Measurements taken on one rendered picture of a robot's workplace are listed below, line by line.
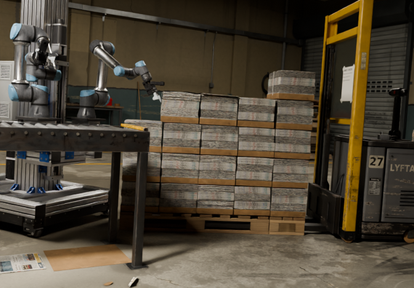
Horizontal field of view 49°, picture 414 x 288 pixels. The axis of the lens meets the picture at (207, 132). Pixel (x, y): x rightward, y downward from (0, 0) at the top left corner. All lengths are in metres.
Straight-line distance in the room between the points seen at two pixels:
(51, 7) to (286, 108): 1.96
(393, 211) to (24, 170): 2.88
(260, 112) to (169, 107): 0.70
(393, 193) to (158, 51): 7.77
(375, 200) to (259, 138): 1.01
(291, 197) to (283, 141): 0.45
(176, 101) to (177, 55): 7.44
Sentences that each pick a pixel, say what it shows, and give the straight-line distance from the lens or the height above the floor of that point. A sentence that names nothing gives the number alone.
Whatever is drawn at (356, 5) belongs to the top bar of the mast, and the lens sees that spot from 3.78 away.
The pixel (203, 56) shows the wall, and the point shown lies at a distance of 11.15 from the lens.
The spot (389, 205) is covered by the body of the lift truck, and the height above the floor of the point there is 0.29.
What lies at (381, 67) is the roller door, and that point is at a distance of 10.75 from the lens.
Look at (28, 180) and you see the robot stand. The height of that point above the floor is 0.31.
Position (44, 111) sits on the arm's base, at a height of 0.87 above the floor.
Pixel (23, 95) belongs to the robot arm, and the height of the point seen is 0.97.
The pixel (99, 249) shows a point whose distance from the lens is 3.10.
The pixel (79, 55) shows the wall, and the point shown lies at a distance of 10.00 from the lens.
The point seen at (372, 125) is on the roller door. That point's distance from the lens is 10.79.
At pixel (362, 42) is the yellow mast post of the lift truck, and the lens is 3.60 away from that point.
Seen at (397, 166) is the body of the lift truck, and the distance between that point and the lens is 3.78.
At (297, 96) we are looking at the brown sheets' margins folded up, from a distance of 3.59.
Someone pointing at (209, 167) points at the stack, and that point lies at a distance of 3.47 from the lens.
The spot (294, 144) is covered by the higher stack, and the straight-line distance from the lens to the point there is 3.59.
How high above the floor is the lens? 0.95
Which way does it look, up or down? 3 degrees down
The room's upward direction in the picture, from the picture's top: 4 degrees clockwise
